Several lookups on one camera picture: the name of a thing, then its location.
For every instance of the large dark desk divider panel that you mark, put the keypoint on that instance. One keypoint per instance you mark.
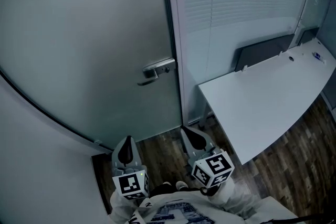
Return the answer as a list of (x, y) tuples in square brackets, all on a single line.
[(262, 53)]

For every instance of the white desk leg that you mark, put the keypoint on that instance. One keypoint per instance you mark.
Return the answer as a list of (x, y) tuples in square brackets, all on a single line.
[(203, 112)]

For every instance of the white desk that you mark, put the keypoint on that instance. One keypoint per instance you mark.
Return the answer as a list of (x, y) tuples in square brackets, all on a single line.
[(262, 102)]

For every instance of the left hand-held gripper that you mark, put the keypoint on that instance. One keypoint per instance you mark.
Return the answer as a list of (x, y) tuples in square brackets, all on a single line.
[(130, 181)]

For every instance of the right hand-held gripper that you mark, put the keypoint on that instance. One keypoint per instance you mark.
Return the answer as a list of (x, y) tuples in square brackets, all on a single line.
[(210, 168)]

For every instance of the person's left shoe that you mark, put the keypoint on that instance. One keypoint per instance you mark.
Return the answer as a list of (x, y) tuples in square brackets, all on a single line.
[(161, 187)]

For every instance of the frosted glass door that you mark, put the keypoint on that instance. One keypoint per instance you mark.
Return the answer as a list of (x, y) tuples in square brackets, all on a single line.
[(78, 47)]

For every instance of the white furniture top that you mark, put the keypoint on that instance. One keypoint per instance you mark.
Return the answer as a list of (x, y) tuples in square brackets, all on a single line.
[(294, 211)]

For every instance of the small blue white desk item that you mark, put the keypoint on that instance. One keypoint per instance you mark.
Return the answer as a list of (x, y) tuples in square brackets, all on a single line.
[(319, 56)]

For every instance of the person's right shoe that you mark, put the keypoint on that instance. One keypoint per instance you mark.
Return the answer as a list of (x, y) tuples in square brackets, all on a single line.
[(181, 185)]

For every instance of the person's left forearm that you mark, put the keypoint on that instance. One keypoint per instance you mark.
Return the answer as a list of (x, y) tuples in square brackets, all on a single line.
[(123, 208)]

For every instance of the person's shoe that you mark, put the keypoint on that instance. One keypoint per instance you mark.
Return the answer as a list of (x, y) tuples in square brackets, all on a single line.
[(181, 185), (161, 187)]

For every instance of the grey metal door frame post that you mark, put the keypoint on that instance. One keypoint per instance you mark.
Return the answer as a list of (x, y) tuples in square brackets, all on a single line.
[(175, 34)]

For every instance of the person's right forearm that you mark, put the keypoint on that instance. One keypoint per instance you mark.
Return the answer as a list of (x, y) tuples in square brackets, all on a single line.
[(231, 196)]

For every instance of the small dark desk divider panel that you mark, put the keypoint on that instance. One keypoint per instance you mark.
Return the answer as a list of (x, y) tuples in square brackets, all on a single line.
[(307, 35)]

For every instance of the frosted glass partition wall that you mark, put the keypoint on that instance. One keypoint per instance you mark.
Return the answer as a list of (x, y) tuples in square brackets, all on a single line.
[(199, 65)]

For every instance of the person's white printed sweatshirt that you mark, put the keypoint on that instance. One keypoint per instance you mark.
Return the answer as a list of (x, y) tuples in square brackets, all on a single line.
[(183, 208)]

